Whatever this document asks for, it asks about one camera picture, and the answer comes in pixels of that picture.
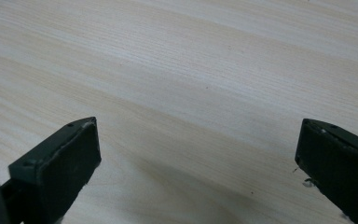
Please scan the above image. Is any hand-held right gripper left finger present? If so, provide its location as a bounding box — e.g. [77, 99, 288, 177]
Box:
[0, 117, 103, 224]

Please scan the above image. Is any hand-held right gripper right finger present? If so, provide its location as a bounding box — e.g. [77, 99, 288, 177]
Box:
[295, 118, 358, 224]

